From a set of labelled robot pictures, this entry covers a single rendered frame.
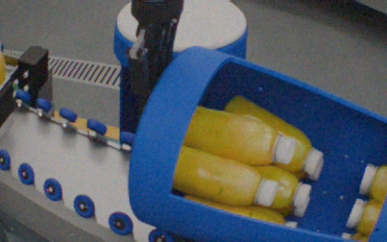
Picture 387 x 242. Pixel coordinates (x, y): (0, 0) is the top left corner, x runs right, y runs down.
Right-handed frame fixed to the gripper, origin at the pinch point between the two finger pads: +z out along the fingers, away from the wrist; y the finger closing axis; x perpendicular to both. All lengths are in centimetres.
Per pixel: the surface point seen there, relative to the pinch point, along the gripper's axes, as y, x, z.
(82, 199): 7.9, -9.5, 18.2
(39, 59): -21.7, -39.9, 16.0
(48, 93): -35, -47, 37
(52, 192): 8.9, -16.4, 19.7
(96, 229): 9.3, -6.5, 23.4
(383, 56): -239, 32, 116
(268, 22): -220, -41, 116
